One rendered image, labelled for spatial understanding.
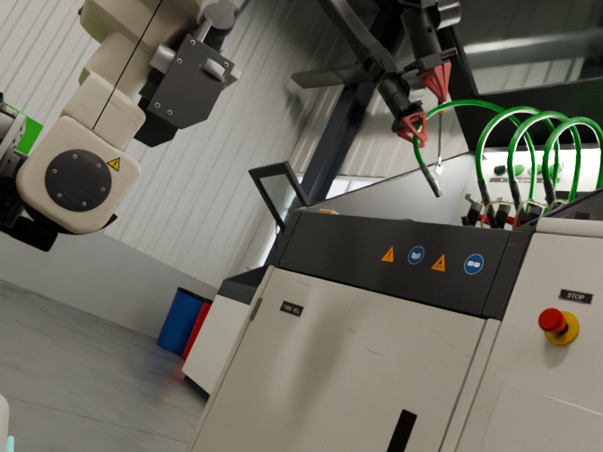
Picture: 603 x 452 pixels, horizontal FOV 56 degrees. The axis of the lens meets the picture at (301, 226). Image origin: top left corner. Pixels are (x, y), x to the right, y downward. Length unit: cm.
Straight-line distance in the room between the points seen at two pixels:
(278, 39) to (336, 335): 827
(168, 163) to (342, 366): 712
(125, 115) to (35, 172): 18
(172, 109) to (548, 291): 69
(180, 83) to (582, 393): 80
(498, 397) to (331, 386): 36
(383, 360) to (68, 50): 696
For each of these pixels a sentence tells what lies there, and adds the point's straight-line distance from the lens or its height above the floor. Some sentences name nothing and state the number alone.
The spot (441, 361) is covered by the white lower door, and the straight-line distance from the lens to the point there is 101.
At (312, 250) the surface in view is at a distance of 137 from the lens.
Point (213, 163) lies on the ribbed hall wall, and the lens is 852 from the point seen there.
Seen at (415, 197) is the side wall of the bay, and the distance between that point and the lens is 176.
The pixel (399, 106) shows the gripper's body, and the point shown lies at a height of 129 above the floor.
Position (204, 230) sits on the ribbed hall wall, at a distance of 848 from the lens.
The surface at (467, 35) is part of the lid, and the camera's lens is 186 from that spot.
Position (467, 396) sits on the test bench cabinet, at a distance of 97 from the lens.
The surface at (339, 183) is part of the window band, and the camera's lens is 815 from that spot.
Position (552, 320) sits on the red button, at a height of 80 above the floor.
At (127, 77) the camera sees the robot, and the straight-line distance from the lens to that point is 111.
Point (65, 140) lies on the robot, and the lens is 103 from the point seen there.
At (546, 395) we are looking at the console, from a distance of 91.
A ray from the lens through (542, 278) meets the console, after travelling 97.
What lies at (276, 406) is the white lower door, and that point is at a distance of 127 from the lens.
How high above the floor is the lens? 61
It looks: 12 degrees up
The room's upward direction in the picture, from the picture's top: 24 degrees clockwise
